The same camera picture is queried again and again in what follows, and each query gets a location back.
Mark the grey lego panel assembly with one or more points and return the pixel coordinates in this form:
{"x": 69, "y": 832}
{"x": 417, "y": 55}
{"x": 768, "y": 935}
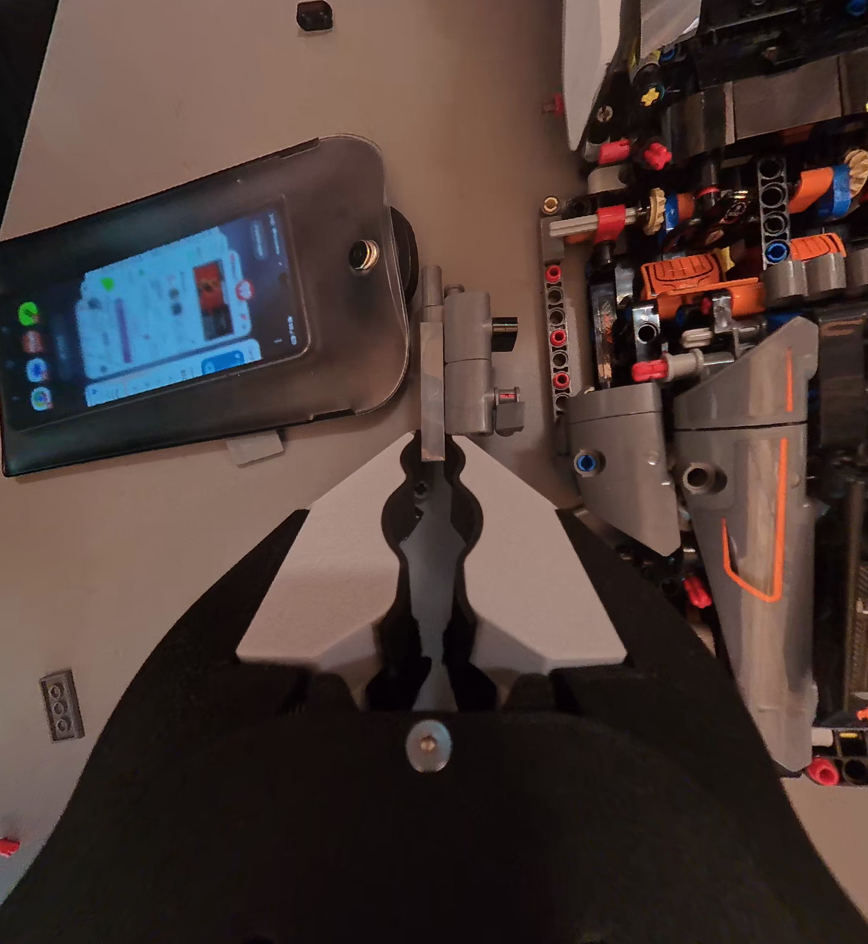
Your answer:
{"x": 467, "y": 346}

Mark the black and clear phone holder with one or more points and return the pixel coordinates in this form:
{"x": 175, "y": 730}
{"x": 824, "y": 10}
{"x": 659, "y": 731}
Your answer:
{"x": 364, "y": 221}

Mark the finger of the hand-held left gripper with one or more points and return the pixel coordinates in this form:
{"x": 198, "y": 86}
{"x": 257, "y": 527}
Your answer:
{"x": 596, "y": 51}

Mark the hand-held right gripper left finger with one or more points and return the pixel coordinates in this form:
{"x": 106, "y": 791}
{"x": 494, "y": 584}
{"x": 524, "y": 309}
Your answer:
{"x": 330, "y": 575}

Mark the small black lego piece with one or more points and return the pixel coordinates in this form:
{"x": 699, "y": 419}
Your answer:
{"x": 314, "y": 15}

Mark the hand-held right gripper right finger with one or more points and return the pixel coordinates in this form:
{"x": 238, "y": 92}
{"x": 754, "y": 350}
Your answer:
{"x": 529, "y": 575}

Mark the grey and orange lego car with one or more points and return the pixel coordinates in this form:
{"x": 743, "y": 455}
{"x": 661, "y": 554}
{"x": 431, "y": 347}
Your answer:
{"x": 743, "y": 472}

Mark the red lego pin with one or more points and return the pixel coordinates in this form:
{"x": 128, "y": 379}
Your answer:
{"x": 6, "y": 846}

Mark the smartphone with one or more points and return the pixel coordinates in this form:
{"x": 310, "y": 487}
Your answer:
{"x": 175, "y": 317}

